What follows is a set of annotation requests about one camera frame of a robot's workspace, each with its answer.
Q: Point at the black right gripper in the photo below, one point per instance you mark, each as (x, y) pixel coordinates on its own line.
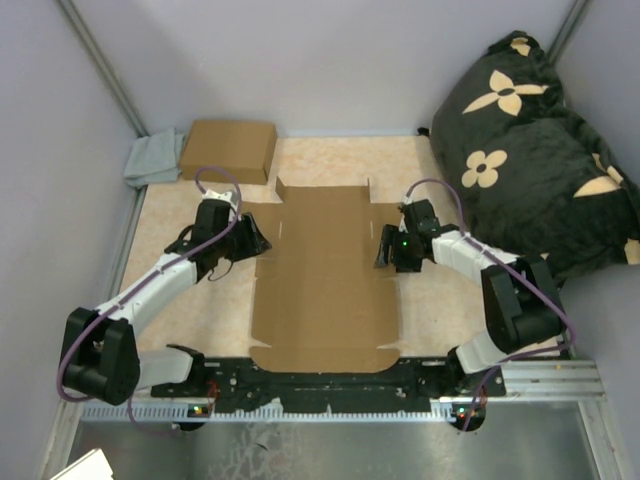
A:
(390, 238)

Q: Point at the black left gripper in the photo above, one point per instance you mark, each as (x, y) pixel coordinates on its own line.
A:
(253, 241)

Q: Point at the brown cardboard box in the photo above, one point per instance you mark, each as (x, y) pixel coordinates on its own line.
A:
(244, 149)
(319, 304)

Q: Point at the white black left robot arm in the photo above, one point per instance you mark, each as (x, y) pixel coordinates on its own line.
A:
(100, 358)

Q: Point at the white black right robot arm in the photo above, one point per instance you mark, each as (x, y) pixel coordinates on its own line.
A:
(521, 305)

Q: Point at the closed brown cardboard box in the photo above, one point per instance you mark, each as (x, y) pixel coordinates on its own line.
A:
(244, 149)

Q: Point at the grey folded cloth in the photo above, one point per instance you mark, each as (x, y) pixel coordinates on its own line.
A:
(155, 159)

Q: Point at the black floral pillow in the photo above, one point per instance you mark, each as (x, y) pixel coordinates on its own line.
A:
(533, 176)

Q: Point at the white paper sheet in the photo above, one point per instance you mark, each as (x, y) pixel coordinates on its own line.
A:
(91, 466)

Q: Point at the white slotted cable duct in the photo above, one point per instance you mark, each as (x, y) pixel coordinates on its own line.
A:
(165, 411)

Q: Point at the aluminium frame rail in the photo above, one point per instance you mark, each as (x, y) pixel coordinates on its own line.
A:
(529, 378)

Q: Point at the right grey metal corner rail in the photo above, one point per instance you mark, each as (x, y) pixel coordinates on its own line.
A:
(568, 28)

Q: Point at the grey metal corner rail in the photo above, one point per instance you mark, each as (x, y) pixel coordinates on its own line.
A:
(568, 28)
(106, 72)

